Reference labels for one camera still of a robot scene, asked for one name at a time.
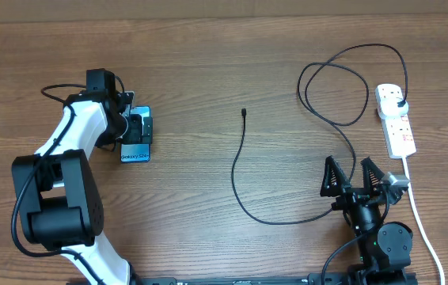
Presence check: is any white charger plug adapter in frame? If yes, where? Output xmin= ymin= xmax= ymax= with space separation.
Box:
xmin=378 ymin=98 xmax=409 ymax=120

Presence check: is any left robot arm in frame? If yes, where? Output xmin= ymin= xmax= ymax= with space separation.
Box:
xmin=10 ymin=68 xmax=153 ymax=284

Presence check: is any Samsung Galaxy smartphone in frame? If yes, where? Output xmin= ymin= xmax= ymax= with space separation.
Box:
xmin=120 ymin=105 xmax=152 ymax=164

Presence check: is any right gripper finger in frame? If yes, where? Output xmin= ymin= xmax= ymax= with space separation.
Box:
xmin=361 ymin=158 xmax=385 ymax=188
xmin=320 ymin=156 xmax=351 ymax=197

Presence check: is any white power strip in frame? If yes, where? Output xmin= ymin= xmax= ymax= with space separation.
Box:
xmin=374 ymin=83 xmax=416 ymax=159

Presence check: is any white power strip cord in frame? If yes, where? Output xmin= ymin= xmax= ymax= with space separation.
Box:
xmin=401 ymin=156 xmax=446 ymax=285

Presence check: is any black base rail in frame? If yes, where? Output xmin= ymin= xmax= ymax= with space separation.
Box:
xmin=132 ymin=273 xmax=418 ymax=285

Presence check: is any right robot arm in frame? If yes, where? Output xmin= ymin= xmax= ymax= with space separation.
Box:
xmin=310 ymin=156 xmax=417 ymax=284

